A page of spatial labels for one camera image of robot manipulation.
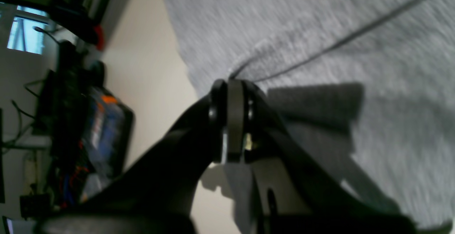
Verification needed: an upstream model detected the grey T-shirt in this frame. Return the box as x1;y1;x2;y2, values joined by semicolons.
164;0;454;230

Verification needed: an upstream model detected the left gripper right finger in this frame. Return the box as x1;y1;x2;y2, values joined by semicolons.
227;80;416;234

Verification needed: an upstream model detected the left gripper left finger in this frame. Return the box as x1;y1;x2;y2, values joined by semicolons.
36;80;228;234

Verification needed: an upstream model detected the blue toolbox with orange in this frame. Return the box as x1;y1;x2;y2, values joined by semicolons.
80;86;135;203

